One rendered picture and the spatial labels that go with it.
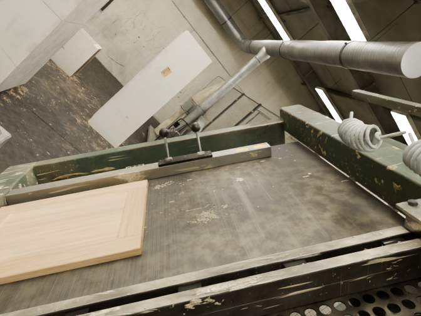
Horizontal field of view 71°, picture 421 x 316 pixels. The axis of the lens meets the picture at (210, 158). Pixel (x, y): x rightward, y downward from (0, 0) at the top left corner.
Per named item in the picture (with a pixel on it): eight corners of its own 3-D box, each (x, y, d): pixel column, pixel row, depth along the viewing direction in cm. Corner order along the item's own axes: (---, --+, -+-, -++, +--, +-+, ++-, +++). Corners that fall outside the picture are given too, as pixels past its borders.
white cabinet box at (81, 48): (51, 49, 548) (78, 22, 539) (76, 74, 570) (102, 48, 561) (42, 51, 506) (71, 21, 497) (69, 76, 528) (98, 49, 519)
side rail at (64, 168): (46, 183, 132) (37, 161, 127) (280, 140, 142) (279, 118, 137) (41, 189, 126) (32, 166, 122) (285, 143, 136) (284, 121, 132)
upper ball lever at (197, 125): (196, 158, 110) (190, 124, 112) (206, 157, 110) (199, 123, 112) (196, 157, 106) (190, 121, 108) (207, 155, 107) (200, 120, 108)
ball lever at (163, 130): (164, 164, 109) (158, 130, 111) (175, 162, 109) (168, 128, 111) (163, 163, 105) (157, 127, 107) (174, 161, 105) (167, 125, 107)
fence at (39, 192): (15, 199, 106) (11, 189, 105) (267, 152, 115) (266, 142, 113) (9, 205, 102) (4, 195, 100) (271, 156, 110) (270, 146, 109)
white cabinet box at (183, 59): (94, 113, 504) (183, 30, 478) (119, 136, 526) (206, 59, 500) (86, 122, 448) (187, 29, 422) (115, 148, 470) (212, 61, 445)
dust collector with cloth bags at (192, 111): (145, 128, 719) (213, 68, 691) (165, 148, 746) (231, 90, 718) (143, 147, 593) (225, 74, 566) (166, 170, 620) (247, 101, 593)
